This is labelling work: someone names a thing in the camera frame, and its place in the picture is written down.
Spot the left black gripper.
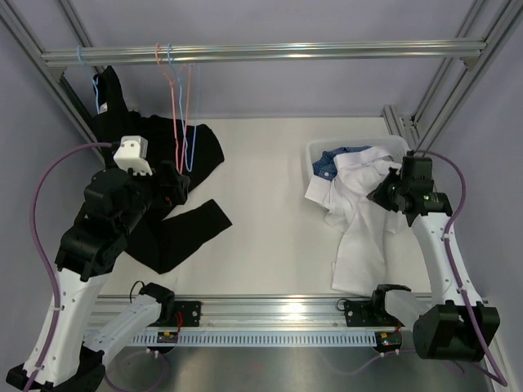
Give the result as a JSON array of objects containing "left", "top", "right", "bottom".
[{"left": 116, "top": 160, "right": 190, "bottom": 236}]

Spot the blue wire hanger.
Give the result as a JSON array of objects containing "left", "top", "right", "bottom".
[
  {"left": 167, "top": 43, "right": 201, "bottom": 172},
  {"left": 76, "top": 46, "right": 102, "bottom": 114}
]

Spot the pink wire hanger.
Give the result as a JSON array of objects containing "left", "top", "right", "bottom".
[{"left": 154, "top": 43, "right": 193, "bottom": 174}]

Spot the blue plaid shirt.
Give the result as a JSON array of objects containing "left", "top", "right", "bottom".
[{"left": 312, "top": 145, "right": 370, "bottom": 181}]

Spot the white and black shirt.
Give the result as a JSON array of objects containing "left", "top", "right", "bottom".
[{"left": 305, "top": 146, "right": 405, "bottom": 296}]

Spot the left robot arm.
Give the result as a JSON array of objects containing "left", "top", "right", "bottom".
[{"left": 6, "top": 161, "right": 189, "bottom": 391}]

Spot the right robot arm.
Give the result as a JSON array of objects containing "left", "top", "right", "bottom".
[{"left": 368, "top": 151, "right": 500, "bottom": 363}]

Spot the white plastic basket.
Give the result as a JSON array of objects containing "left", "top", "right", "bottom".
[{"left": 305, "top": 135, "right": 409, "bottom": 179}]

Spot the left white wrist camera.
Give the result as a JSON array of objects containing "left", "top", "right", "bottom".
[{"left": 114, "top": 136, "right": 153, "bottom": 176}]

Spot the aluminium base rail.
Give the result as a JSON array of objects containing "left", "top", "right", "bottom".
[{"left": 87, "top": 294, "right": 395, "bottom": 331}]

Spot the aluminium hanging rail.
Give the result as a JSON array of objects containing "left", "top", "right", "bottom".
[{"left": 41, "top": 38, "right": 486, "bottom": 68}]

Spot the white slotted cable duct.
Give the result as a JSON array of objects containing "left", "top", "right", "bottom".
[{"left": 127, "top": 330, "right": 377, "bottom": 348}]

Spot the right aluminium frame post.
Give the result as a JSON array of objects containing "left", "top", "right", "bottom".
[{"left": 382, "top": 1, "right": 522, "bottom": 149}]

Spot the aluminium frame post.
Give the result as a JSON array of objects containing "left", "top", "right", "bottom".
[
  {"left": 1, "top": 1, "right": 96, "bottom": 143},
  {"left": 382, "top": 1, "right": 522, "bottom": 149}
]

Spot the left aluminium frame post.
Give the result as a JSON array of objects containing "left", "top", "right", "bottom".
[{"left": 1, "top": 1, "right": 96, "bottom": 143}]

